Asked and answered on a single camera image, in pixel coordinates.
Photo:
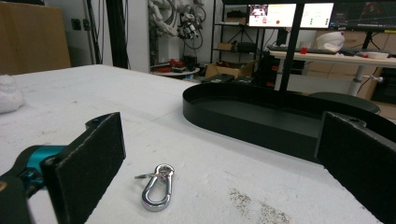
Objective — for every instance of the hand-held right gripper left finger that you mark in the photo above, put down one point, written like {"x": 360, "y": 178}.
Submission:
{"x": 87, "y": 161}

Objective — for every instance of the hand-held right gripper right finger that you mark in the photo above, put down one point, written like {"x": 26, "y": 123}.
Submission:
{"x": 361, "y": 161}

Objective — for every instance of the silver metal snap hook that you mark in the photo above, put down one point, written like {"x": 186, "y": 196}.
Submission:
{"x": 155, "y": 206}

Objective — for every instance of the grey and white plush toy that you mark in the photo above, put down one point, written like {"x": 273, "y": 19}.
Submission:
{"x": 9, "y": 96}

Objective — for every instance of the black hanger stand with tray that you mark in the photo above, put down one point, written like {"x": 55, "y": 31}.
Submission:
{"x": 249, "y": 124}

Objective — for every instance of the light wooden desk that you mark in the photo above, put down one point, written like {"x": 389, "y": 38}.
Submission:
{"x": 336, "y": 58}

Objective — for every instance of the white bundle on desk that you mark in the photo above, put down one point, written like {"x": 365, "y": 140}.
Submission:
{"x": 330, "y": 41}

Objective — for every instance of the small red object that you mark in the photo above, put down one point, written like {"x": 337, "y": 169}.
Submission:
{"x": 304, "y": 50}

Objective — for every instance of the round white table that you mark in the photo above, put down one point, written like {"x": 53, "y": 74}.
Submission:
{"x": 176, "y": 73}

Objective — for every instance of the black case with red label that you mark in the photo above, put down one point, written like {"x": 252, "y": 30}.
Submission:
{"x": 267, "y": 70}

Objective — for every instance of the large brown cardboard panel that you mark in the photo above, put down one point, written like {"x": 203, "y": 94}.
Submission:
{"x": 31, "y": 37}

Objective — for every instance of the small black equipment box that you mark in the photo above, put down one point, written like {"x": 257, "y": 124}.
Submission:
{"x": 244, "y": 80}

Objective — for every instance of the computer monitor with dark screen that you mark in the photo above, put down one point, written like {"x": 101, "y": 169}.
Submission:
{"x": 364, "y": 14}

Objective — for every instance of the flat black equipment box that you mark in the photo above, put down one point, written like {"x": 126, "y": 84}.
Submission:
{"x": 218, "y": 78}

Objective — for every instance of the open cardboard box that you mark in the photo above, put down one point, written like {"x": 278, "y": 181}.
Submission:
{"x": 224, "y": 70}

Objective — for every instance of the black metal shelf rack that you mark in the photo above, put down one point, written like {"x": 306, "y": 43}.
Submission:
{"x": 239, "y": 46}

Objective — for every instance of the computer monitor with white screen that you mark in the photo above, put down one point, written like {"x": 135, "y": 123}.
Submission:
{"x": 271, "y": 15}

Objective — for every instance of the black vertical post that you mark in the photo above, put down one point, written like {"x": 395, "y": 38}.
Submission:
{"x": 116, "y": 31}

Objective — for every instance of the black wall outlet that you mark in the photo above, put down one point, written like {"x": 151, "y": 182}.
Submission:
{"x": 76, "y": 24}

